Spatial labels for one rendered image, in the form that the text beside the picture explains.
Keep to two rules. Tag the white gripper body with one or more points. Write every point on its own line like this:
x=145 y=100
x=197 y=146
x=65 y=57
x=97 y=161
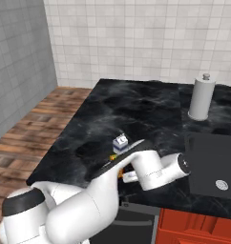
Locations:
x=130 y=177

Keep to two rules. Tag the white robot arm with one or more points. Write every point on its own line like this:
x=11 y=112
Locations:
x=76 y=213

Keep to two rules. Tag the orange boxed drink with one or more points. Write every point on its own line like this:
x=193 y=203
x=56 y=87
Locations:
x=112 y=157

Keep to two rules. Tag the white and blue milk carton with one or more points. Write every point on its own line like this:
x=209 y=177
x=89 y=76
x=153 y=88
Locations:
x=120 y=144

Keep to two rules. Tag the red cabinet front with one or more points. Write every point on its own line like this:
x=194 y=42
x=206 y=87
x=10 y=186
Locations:
x=197 y=228

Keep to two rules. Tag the black dishwasher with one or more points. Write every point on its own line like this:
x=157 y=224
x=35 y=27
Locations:
x=133 y=233

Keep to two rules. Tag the dark sink basin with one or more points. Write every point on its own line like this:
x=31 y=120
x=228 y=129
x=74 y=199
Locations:
x=213 y=162

